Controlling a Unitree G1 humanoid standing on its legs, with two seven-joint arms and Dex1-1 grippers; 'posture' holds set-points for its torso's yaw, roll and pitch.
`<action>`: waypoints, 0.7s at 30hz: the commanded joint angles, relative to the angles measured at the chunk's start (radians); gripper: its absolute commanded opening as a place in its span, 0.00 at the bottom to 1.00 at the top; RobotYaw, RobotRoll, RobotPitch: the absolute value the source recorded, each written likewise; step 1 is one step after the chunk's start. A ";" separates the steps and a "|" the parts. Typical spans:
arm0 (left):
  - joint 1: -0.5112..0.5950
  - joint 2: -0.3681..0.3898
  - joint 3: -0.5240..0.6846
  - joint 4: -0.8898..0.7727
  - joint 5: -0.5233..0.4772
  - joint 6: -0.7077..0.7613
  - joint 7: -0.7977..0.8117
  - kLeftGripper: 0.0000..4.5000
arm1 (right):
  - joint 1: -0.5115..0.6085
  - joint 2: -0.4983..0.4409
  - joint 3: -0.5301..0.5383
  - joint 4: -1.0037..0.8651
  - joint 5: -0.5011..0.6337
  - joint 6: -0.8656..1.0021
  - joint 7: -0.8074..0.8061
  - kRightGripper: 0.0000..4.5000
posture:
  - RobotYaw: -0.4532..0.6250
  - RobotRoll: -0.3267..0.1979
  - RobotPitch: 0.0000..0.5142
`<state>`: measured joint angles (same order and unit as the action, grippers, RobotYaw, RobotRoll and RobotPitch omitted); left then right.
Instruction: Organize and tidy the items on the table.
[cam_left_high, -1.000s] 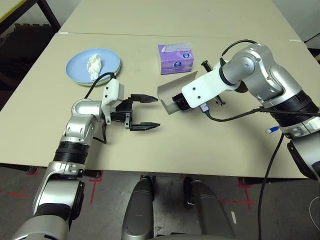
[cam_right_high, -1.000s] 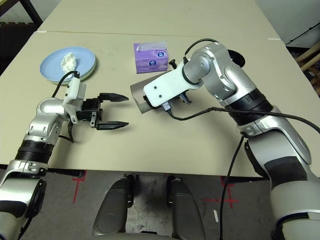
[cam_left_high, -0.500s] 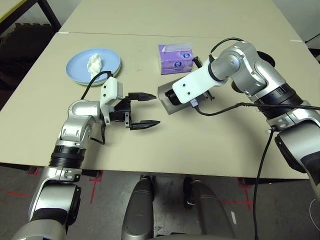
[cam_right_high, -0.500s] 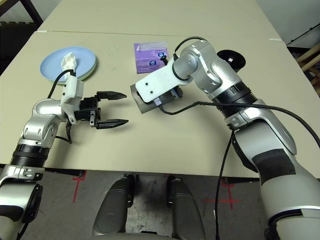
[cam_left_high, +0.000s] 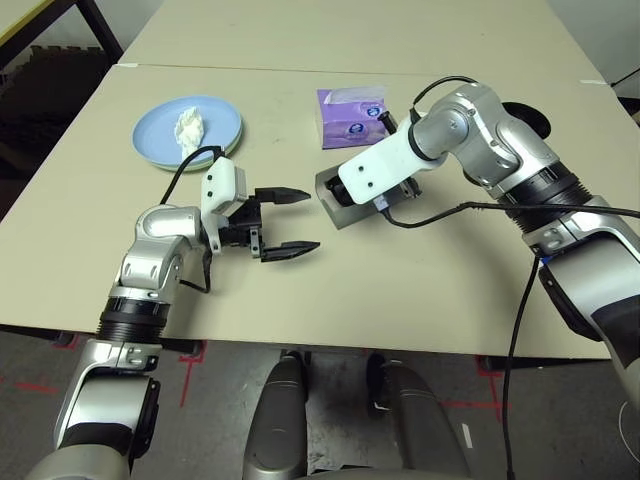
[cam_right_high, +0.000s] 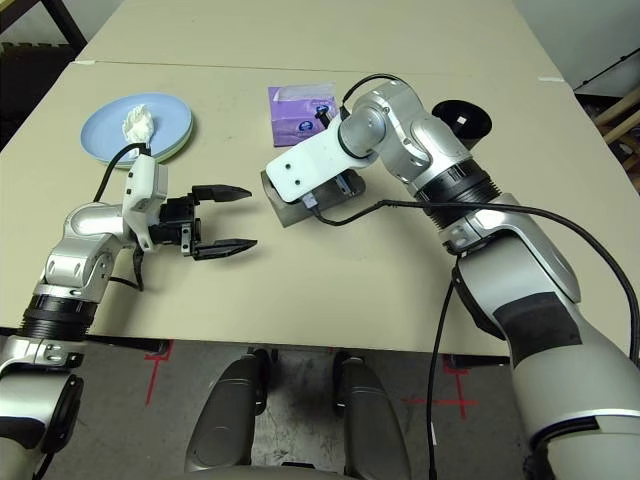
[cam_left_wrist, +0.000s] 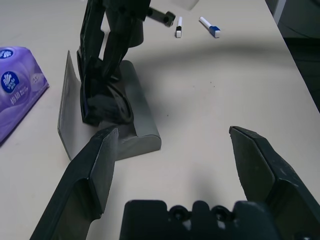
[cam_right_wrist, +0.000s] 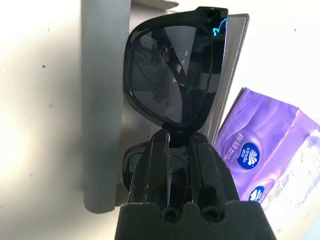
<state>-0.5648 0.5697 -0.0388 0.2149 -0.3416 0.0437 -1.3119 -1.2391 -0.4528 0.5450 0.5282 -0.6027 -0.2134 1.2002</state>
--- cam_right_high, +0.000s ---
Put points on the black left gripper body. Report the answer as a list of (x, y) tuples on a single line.
[(175, 222)]

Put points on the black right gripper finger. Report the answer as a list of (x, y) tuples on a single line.
[(343, 184), (323, 119)]

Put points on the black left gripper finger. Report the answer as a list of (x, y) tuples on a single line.
[(220, 193), (222, 250)]

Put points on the white tissue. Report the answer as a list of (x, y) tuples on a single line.
[(139, 125)]

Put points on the blue plastic plate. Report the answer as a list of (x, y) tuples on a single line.
[(105, 135)]

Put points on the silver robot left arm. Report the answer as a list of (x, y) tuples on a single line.
[(80, 225)]

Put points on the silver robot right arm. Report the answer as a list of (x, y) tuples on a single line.
[(400, 130)]

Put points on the purple tissue box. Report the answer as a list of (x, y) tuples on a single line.
[(290, 115)]

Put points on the grey open glasses case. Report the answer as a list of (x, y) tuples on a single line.
[(287, 212)]

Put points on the green plastic plate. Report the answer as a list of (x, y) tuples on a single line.
[(191, 131)]

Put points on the black table foot with caster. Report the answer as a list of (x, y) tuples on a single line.
[(130, 345), (475, 361)]

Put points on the black plastic cup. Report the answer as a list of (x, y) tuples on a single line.
[(465, 120)]

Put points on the grey robot left leg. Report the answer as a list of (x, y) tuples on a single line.
[(225, 425)]

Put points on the grey robot leg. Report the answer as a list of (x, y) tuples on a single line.
[(225, 425), (372, 425)]

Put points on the black foam floor mats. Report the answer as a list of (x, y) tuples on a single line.
[(30, 75)]

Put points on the grey robot right leg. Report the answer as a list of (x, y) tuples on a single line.
[(372, 425)]

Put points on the thin black stand rod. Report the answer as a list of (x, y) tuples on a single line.
[(607, 67)]

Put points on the wooden rack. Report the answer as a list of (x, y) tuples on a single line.
[(622, 106)]

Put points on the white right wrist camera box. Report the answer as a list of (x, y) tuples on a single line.
[(310, 160)]

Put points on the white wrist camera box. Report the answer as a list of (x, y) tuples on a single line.
[(145, 180), (310, 160)]

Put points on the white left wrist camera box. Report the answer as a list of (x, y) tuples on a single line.
[(145, 180)]

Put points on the wooden side table black frame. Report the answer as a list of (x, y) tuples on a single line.
[(70, 22)]

